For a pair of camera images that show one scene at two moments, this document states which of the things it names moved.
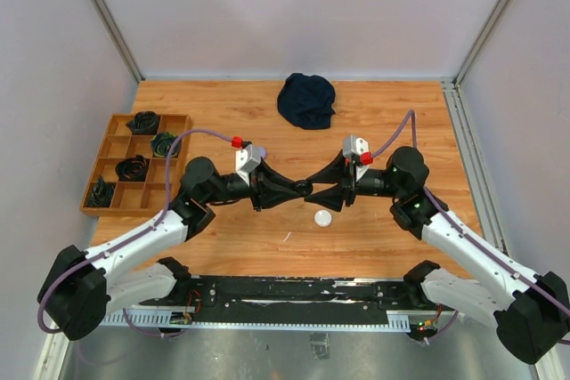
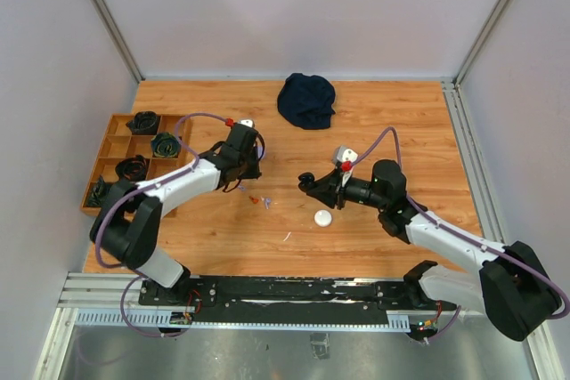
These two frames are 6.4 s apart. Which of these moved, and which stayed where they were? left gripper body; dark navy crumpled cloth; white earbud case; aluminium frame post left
Moved: left gripper body
Stayed: dark navy crumpled cloth; white earbud case; aluminium frame post left
